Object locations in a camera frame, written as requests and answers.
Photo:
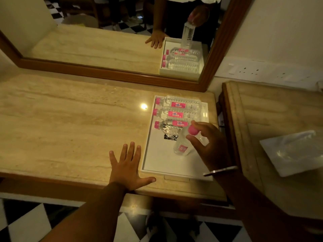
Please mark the person's left hand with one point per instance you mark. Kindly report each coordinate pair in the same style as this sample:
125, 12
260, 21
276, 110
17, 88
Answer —
127, 171

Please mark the person's right hand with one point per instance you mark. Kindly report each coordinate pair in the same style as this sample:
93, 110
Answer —
217, 151

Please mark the white tray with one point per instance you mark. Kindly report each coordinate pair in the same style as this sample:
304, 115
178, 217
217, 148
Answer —
161, 160
305, 166

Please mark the person's left forearm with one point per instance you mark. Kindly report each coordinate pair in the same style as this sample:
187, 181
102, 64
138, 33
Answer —
93, 216

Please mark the person's right forearm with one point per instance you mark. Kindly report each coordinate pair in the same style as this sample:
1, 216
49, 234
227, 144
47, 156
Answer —
260, 214

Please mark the white wall switch panel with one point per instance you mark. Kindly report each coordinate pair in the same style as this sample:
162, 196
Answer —
265, 73

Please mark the wooden framed wall mirror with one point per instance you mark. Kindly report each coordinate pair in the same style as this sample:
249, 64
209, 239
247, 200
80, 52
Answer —
101, 47

